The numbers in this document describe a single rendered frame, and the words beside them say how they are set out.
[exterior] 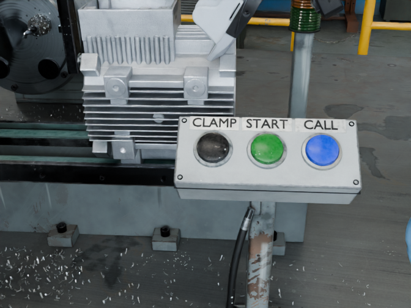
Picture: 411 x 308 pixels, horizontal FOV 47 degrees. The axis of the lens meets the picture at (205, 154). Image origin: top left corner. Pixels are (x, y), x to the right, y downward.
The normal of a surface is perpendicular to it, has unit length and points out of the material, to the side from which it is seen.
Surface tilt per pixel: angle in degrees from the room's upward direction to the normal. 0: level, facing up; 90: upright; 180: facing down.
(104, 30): 90
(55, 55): 90
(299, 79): 90
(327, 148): 38
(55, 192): 90
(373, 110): 0
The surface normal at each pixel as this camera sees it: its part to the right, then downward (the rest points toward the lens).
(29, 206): -0.07, 0.49
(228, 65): -0.04, -0.27
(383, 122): -0.01, -0.87
